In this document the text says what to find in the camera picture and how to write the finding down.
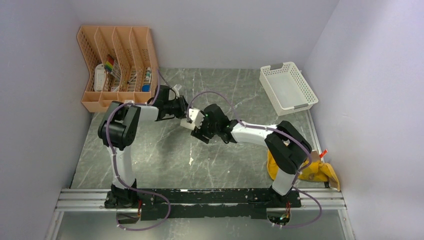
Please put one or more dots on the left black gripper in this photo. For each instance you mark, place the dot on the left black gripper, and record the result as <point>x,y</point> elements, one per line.
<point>183,107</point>

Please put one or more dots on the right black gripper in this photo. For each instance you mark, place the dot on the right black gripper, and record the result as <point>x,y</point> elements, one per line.
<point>199,133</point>

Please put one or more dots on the yellow brown towel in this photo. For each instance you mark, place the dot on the yellow brown towel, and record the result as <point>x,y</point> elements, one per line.
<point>317,171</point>

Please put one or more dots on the cream white towel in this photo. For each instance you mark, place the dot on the cream white towel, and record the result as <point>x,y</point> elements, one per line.
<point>187,125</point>

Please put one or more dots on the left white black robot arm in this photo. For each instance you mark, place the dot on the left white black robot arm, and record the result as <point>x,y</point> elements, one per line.
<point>118,130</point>

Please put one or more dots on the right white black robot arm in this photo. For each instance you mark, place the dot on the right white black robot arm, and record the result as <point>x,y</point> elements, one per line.
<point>286,145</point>

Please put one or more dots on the blue capped white bottle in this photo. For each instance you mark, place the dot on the blue capped white bottle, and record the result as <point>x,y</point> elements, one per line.
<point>146,84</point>

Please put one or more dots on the orange plastic file organizer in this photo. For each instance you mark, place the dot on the orange plastic file organizer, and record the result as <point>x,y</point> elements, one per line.
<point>133,50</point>

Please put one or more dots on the white plastic basket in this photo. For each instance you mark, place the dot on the white plastic basket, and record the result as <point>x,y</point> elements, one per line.
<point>286,88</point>

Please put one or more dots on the rainbow coloured item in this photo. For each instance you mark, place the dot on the rainbow coloured item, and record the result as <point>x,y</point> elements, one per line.
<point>109,63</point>

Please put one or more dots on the white remote control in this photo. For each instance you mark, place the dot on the white remote control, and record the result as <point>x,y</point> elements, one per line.
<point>100,76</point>

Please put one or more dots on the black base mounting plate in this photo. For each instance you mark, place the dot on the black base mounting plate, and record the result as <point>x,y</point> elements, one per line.
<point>155,204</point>

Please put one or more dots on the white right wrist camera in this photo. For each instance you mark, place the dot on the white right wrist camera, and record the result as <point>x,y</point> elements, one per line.
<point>195,118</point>

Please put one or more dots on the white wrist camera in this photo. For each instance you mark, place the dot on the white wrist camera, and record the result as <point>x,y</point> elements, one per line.
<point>195,118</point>
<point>176,88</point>

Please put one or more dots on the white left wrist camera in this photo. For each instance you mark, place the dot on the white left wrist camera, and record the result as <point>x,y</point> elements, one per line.
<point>176,88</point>

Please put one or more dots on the aluminium frame rail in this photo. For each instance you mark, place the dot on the aluminium frame rail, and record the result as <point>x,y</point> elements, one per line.
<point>92,200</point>

